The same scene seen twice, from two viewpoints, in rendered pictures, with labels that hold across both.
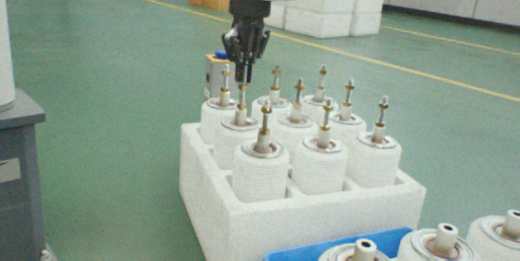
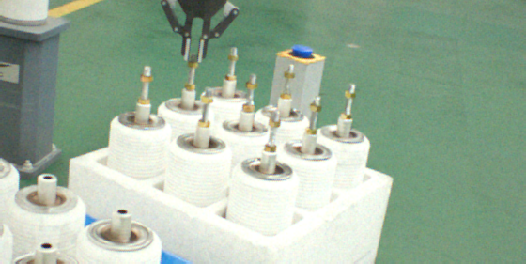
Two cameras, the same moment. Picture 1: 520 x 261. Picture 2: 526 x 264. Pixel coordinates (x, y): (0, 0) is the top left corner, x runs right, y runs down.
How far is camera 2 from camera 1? 1.09 m
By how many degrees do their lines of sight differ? 50
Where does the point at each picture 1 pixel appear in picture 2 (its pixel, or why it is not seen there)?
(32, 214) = (21, 119)
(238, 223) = (74, 172)
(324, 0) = not seen: outside the picture
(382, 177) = (238, 211)
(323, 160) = (172, 152)
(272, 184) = (120, 154)
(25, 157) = (23, 68)
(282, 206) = (113, 178)
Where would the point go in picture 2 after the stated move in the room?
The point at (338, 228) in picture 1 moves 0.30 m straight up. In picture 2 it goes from (164, 239) to (189, 41)
